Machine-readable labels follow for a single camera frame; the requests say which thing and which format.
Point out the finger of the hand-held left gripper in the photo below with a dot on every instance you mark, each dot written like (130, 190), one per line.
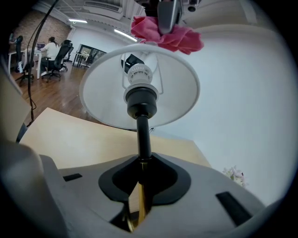
(167, 16)

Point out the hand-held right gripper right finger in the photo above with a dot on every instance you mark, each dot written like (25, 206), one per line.
(198, 209)

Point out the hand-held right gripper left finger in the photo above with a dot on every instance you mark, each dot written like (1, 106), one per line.
(88, 197)

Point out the pink cleaning cloth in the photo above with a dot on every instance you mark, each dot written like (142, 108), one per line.
(177, 39)

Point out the white table lamp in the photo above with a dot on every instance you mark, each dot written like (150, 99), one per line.
(143, 134)

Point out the white office desk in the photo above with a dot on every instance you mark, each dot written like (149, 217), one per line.
(38, 53)

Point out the ceiling strip light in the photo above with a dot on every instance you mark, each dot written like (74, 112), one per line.
(78, 21)
(125, 35)

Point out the pink potted flowers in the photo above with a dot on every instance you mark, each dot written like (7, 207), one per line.
(235, 174)

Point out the dark glass window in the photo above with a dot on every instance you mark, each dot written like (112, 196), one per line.
(93, 52)

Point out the black office chair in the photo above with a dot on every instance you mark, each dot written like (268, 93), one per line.
(61, 55)
(21, 58)

